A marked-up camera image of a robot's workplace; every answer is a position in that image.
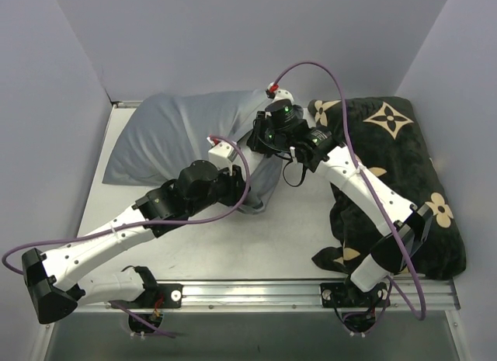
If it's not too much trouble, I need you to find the black flower-patterned pillow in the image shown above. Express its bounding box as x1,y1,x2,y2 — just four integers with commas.
308,96,467,280

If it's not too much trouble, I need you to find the grey pillowcase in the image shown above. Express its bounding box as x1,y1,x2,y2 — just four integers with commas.
103,89,283,214

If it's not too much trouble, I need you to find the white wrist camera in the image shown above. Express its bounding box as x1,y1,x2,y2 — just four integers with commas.
207,136,238,172
266,83,294,103

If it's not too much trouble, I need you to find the aluminium mounting rail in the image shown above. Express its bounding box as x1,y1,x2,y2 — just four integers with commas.
45,278,461,314

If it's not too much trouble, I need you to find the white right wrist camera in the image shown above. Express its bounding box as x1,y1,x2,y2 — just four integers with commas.
266,83,294,103

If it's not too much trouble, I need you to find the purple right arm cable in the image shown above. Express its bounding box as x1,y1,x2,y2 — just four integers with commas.
267,61,428,321

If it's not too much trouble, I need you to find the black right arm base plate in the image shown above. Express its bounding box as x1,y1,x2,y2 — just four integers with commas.
319,279,388,309

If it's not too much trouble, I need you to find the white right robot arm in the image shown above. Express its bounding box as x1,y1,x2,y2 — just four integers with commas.
247,99,433,306

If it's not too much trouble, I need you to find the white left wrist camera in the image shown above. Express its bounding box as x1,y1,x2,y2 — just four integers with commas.
207,136,238,172

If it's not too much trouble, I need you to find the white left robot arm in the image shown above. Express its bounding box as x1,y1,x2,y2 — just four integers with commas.
22,160,249,325

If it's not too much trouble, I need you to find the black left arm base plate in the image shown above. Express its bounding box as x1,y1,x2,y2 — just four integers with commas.
110,283,183,310

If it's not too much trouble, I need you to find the white pillow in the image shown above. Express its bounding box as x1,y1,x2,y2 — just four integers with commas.
237,130,274,187

